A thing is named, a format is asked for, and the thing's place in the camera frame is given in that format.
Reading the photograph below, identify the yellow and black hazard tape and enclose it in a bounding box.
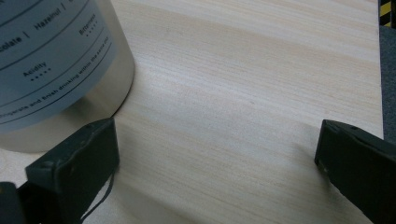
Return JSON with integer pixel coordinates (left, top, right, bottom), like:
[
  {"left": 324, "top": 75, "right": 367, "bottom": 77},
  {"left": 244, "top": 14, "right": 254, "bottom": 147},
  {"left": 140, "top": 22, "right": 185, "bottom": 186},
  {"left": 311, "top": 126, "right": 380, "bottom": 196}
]
[{"left": 378, "top": 0, "right": 392, "bottom": 28}]

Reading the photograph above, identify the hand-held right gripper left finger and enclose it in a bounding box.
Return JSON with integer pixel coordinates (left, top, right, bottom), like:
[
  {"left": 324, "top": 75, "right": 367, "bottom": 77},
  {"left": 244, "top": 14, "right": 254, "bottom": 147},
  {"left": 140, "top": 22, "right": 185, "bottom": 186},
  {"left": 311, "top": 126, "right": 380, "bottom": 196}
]
[{"left": 17, "top": 117, "right": 120, "bottom": 224}]

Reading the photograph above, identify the silver can with white label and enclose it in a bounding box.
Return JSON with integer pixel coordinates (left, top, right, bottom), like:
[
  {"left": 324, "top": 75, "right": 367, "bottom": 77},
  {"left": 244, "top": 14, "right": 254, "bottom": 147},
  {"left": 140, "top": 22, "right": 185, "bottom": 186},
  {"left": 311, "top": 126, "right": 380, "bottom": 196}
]
[{"left": 0, "top": 0, "right": 136, "bottom": 154}]

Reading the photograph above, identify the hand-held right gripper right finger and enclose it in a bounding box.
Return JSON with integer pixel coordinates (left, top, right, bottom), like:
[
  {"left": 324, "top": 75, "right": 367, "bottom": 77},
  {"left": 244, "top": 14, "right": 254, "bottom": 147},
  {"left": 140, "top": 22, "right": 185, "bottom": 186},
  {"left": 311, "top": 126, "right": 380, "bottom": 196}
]
[{"left": 314, "top": 119, "right": 396, "bottom": 224}]

